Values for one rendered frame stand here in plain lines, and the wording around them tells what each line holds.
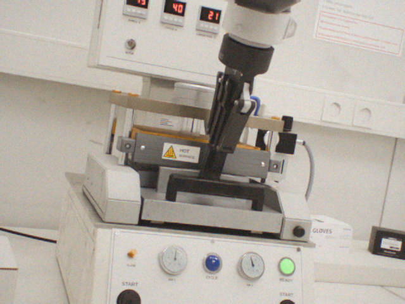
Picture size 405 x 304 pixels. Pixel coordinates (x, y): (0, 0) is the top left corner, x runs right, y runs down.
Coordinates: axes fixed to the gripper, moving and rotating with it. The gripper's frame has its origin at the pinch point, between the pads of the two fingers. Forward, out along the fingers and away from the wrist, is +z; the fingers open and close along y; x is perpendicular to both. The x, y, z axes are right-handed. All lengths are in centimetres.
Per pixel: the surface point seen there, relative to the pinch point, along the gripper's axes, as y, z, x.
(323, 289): -20, 36, 41
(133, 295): 15.6, 13.3, -11.7
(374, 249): -41, 37, 67
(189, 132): -13.4, 0.5, -0.8
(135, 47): -31.1, -7.5, -9.9
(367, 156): -66, 22, 72
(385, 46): -77, -9, 70
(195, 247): 9.7, 8.8, -2.6
